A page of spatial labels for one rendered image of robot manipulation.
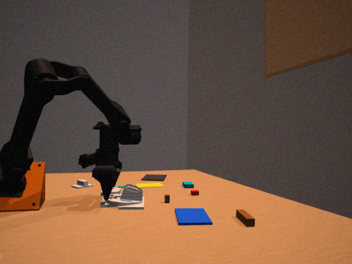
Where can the yellow flat plate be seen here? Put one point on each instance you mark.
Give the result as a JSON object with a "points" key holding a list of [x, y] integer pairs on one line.
{"points": [[149, 185]]}

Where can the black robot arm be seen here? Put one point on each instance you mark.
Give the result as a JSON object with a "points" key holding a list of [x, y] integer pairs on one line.
{"points": [[41, 84]]}

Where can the teal rectangular block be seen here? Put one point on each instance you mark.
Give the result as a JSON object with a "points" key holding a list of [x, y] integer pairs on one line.
{"points": [[187, 185]]}

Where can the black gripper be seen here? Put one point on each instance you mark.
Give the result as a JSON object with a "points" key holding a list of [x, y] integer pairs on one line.
{"points": [[106, 173]]}

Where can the blue flat square plate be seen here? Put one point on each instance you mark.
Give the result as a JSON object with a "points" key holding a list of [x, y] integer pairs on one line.
{"points": [[192, 216]]}

